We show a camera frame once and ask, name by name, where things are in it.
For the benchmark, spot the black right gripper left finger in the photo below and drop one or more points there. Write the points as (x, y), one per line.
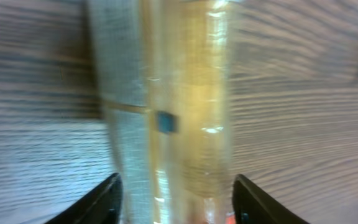
(102, 205)

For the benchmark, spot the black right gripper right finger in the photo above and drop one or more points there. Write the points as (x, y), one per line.
(252, 205)

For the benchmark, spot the orange noodle package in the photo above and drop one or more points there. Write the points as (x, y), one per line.
(162, 68)

